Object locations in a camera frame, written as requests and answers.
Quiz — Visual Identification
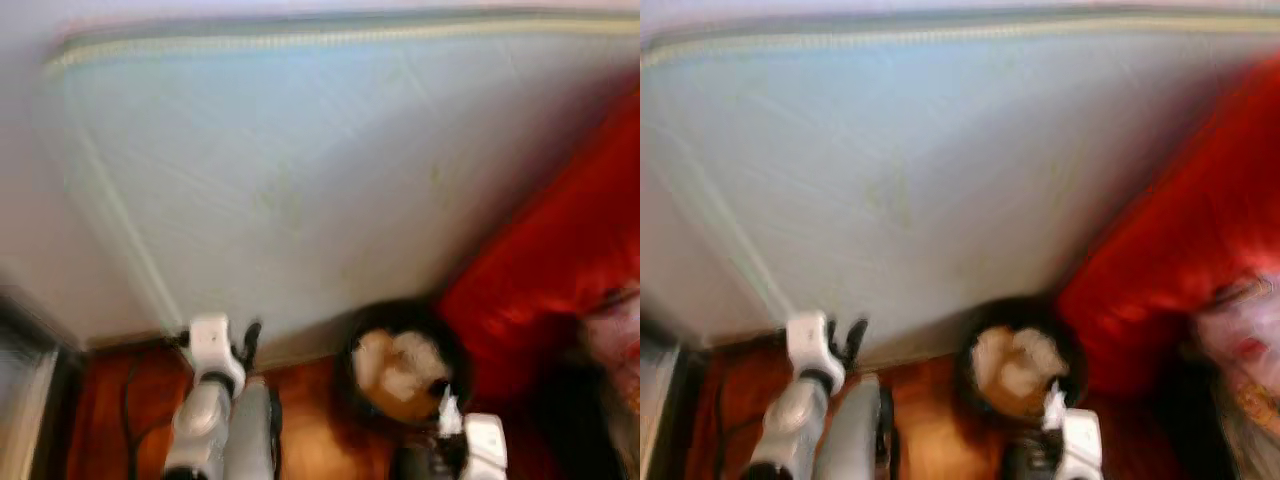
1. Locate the black round waste bin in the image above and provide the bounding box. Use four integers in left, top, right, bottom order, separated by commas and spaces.
335, 298, 471, 431
952, 295, 1091, 433

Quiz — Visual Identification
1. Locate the green quilted mattress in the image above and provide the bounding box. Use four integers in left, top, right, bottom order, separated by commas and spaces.
40, 8, 641, 351
640, 5, 1280, 361

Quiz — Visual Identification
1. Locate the doll head with dark hair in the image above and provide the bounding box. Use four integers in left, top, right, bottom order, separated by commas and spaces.
575, 285, 641, 480
1185, 275, 1280, 480

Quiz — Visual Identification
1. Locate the red fabric cushion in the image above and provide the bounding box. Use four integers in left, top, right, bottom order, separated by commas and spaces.
1055, 55, 1280, 401
435, 85, 641, 401

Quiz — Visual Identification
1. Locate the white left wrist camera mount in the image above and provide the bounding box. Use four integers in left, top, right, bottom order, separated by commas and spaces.
188, 313, 236, 376
787, 310, 836, 373

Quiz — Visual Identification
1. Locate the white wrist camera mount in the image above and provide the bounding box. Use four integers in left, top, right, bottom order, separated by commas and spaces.
188, 313, 236, 376
1060, 408, 1104, 480
787, 310, 836, 373
462, 413, 508, 480

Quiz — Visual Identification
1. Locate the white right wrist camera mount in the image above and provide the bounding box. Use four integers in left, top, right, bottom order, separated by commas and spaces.
1060, 408, 1104, 480
462, 413, 508, 480

